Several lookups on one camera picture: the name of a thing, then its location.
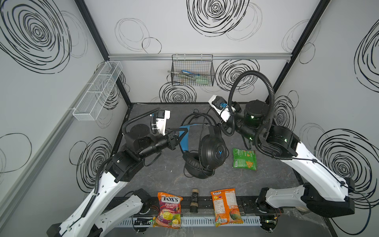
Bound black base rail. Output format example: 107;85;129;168
106;195;285;215

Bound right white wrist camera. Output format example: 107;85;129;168
208;95;233;124

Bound black blue headphones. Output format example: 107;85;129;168
179;112;229;179

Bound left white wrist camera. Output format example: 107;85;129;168
150;110;171;136

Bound green snack bag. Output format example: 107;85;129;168
233;148;257;171

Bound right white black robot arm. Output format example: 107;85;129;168
209;70;379;220

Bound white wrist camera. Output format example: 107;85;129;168
150;110;171;136
208;95;233;124

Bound small dark bottle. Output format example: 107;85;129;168
190;189;199;213

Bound orange snack bag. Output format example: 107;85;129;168
210;188;244;227

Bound Fox's fruits candy bag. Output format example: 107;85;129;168
153;192;183;229

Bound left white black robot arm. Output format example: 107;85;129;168
46;108;188;237

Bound white slotted cable duct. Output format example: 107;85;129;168
116;216;262;228

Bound black wire wall basket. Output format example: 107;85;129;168
168;54;215;87

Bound white wire wall shelf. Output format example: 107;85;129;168
73;61;122;121

